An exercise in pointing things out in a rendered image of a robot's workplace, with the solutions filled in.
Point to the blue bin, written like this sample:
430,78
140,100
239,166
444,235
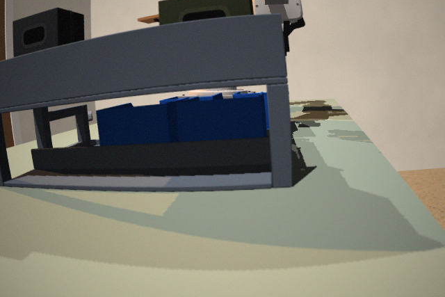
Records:
218,96
127,124
218,119
255,95

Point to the grey metal shelf frame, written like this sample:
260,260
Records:
246,50

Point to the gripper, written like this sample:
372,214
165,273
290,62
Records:
289,12

